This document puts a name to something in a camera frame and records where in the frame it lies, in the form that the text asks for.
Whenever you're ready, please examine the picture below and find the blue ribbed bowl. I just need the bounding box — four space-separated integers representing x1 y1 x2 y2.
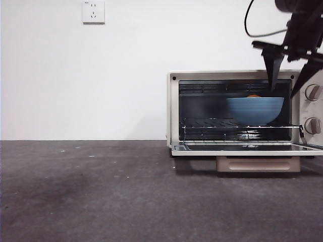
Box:
226 97 285 126

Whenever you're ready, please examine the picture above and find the glass oven door with handle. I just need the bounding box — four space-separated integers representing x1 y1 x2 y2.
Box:
171 141 323 173

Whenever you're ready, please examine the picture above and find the beige oven knob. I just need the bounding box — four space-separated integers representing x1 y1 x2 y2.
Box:
304 117 321 134
304 84 323 101

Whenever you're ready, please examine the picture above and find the white toaster oven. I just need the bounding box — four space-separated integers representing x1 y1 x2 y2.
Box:
168 70 323 158

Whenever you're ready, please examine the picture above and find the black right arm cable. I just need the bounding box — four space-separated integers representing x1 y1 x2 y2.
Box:
243 0 290 38

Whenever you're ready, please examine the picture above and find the metal wire oven rack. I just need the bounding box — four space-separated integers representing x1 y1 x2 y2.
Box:
179 118 303 130

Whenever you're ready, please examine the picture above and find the white wall socket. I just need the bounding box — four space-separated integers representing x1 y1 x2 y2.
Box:
82 1 106 25

